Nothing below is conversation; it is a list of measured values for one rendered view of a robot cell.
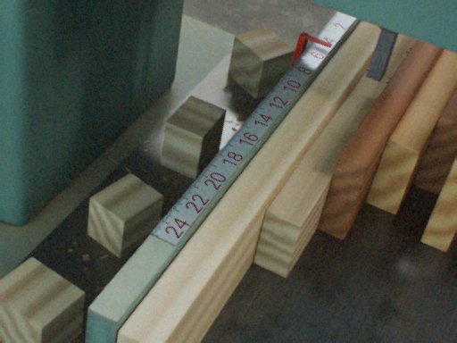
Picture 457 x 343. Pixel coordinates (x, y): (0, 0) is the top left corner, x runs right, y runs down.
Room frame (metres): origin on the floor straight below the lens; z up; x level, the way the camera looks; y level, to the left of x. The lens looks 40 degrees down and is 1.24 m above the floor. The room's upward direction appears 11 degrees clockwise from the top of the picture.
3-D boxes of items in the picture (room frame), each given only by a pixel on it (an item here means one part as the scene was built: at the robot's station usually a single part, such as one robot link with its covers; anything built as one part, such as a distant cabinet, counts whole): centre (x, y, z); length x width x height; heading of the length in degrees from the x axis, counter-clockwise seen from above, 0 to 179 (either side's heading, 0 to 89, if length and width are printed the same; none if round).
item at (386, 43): (0.45, -0.08, 0.97); 0.01 x 0.01 x 0.05; 71
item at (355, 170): (0.47, -0.11, 0.93); 0.24 x 0.02 x 0.06; 161
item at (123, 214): (0.43, 0.06, 0.82); 0.04 x 0.03 x 0.04; 147
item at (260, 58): (0.65, -0.02, 0.82); 0.04 x 0.04 x 0.04; 44
